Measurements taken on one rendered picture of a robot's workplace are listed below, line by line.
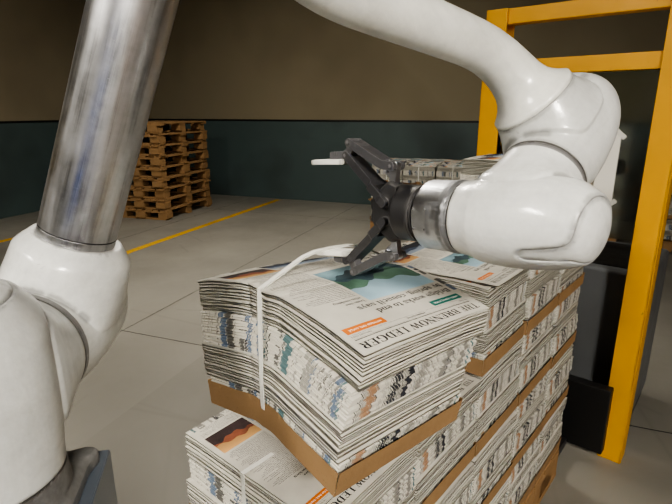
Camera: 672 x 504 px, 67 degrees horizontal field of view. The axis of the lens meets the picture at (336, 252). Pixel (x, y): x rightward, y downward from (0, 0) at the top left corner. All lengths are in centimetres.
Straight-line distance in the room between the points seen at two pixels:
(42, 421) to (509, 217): 53
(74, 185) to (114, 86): 13
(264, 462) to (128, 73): 69
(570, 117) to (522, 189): 12
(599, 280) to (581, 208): 192
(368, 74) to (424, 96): 92
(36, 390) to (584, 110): 66
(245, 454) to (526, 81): 78
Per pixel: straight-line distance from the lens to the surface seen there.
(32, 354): 61
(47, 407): 64
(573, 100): 65
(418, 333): 68
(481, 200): 57
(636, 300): 230
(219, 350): 89
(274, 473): 98
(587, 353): 258
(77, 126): 70
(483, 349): 126
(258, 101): 875
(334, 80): 820
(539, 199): 54
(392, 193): 69
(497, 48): 63
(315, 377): 69
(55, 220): 73
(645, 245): 224
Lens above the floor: 145
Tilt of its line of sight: 16 degrees down
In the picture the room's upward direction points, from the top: straight up
